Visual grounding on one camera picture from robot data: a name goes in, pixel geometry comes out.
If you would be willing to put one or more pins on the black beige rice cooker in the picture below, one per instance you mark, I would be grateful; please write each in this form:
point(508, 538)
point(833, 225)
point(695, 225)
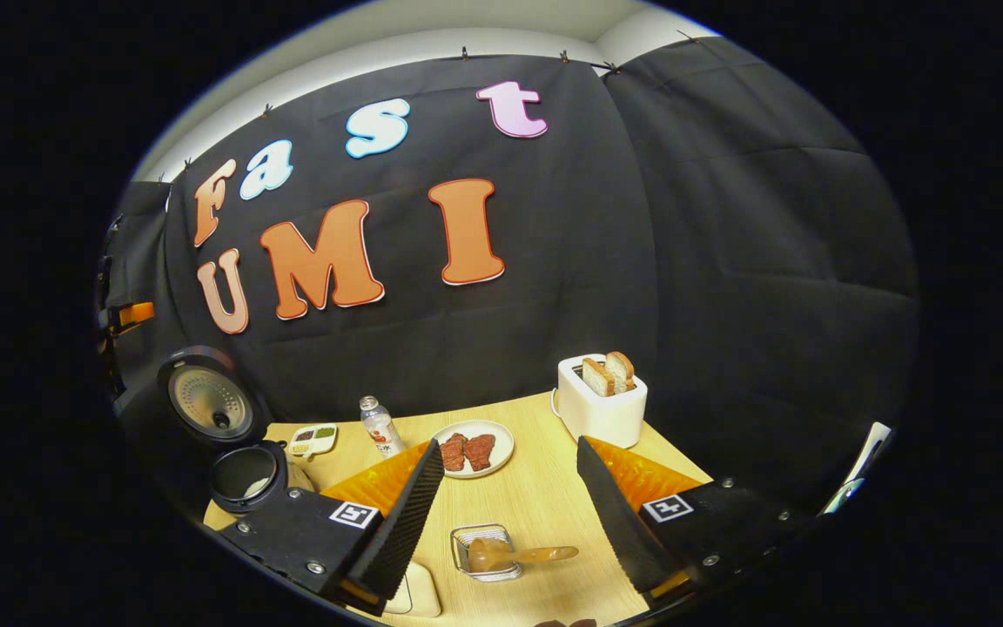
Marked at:
point(205, 401)

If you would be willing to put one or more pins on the white round plate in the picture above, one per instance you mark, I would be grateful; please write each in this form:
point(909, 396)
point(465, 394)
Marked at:
point(504, 444)

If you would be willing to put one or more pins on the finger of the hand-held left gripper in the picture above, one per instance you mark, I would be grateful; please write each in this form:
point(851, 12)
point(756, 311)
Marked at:
point(136, 313)

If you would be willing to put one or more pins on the red meat piece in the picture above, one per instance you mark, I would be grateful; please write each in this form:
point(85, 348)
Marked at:
point(480, 453)
point(454, 453)

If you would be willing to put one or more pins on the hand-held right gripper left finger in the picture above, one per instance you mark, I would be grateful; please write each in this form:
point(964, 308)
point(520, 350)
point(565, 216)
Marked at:
point(401, 522)

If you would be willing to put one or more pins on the wooden spoon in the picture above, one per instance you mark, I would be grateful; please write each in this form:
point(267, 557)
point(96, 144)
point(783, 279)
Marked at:
point(528, 555)

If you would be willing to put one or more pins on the black backdrop cloth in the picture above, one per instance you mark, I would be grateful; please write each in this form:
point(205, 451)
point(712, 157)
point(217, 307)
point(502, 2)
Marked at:
point(728, 261)

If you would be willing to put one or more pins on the white divided seasoning dish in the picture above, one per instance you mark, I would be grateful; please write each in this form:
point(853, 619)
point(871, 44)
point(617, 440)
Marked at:
point(313, 441)

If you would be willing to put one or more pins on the white toaster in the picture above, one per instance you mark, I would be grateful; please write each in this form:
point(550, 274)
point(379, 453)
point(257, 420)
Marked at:
point(602, 418)

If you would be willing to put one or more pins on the toasted bread slice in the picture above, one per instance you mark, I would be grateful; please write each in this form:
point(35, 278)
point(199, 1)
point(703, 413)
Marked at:
point(597, 377)
point(621, 370)

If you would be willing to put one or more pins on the clear plastic bottle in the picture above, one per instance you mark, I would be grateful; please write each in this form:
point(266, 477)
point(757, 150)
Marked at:
point(381, 431)

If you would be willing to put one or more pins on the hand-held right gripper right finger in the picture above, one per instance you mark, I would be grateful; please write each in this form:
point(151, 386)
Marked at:
point(615, 522)

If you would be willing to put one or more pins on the white rice spoonful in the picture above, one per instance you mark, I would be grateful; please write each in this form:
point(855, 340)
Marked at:
point(256, 486)

